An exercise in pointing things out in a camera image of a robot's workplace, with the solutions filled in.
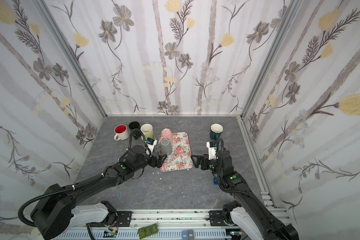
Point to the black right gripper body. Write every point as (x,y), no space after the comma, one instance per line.
(205,162)

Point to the grey mug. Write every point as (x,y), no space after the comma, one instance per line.
(165,147)

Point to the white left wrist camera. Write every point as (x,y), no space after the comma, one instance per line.
(151,144)

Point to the pink mug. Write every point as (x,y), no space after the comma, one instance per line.
(166,134)

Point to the blue grey connector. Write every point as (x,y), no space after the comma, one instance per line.
(188,235)

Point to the floral serving tray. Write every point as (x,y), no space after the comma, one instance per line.
(180,159)

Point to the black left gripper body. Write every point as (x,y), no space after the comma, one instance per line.
(154,160)

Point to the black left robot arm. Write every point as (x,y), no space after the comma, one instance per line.
(52,212)

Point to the black mug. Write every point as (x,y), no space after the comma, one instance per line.
(134,125)

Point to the green circuit board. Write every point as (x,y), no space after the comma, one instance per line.
(148,231)

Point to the white mug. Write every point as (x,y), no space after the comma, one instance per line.
(122,132)

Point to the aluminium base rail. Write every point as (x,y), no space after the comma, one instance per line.
(206,224)

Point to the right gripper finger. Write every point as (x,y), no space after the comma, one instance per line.
(199,164)
(197,158)

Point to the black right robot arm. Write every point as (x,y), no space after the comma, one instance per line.
(247,211)

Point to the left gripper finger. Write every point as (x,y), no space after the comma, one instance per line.
(157,163)
(160,157)

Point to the dark green mug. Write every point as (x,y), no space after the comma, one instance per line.
(216,131)

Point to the light green mug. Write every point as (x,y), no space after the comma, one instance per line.
(147,130)

